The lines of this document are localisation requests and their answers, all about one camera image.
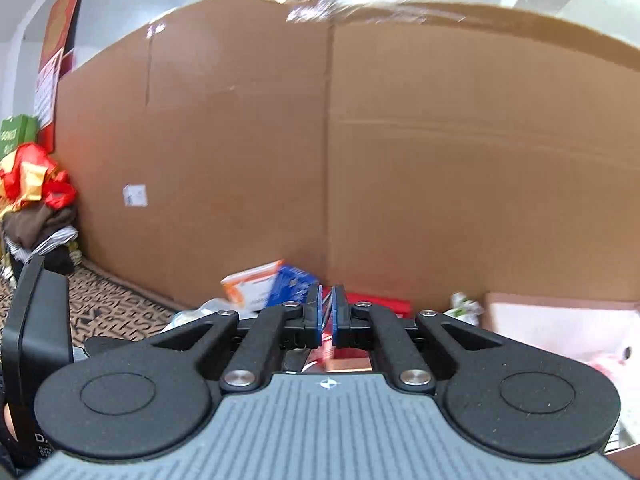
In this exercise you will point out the red and yellow cloth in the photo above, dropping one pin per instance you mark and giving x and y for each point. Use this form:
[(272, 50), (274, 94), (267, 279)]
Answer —
[(30, 175)]

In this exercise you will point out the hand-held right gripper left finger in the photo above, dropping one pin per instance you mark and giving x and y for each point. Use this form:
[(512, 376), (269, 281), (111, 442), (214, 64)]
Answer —
[(315, 317)]

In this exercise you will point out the striped grey cloth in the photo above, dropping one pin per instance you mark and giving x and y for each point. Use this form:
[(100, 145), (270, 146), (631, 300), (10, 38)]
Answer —
[(56, 238)]

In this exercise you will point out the white and green packet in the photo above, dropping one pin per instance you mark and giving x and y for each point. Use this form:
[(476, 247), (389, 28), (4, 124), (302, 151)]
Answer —
[(462, 307)]

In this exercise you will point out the green box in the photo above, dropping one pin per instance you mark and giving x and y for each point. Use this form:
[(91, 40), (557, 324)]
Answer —
[(15, 132)]

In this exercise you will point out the white and orange box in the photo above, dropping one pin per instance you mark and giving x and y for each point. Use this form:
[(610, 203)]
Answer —
[(250, 285)]

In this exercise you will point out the blue packet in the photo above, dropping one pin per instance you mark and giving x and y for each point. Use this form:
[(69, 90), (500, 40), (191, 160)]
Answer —
[(291, 285)]

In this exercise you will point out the red wall poster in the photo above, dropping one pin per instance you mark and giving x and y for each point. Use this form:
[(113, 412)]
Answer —
[(60, 35)]

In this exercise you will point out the large brown cardboard box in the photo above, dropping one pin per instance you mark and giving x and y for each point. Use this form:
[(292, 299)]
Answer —
[(400, 160)]

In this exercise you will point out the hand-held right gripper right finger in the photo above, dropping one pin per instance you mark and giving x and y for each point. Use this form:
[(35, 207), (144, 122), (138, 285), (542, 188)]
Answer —
[(341, 317)]

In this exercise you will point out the clear plastic bag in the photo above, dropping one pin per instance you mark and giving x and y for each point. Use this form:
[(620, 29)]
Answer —
[(200, 311)]

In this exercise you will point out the brown patterned mat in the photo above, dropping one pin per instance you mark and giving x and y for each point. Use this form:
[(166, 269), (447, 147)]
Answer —
[(110, 305)]

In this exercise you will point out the red box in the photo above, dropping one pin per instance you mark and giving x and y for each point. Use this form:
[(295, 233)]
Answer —
[(386, 306)]

